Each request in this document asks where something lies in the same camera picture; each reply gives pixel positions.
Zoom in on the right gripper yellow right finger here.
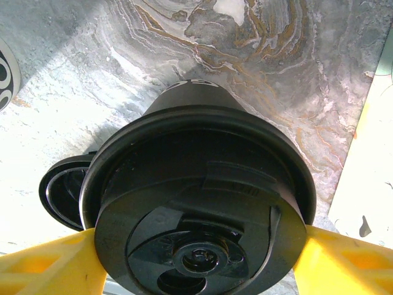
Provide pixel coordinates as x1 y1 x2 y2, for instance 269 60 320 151
293 227 393 295

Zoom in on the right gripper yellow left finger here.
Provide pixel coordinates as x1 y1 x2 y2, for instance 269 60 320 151
0 229 107 295

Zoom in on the white cartoon print paper bag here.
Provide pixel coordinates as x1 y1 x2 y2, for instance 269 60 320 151
327 30 393 250

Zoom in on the black plastic cup lid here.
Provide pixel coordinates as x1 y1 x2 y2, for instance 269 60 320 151
39 153 93 231
79 112 317 295

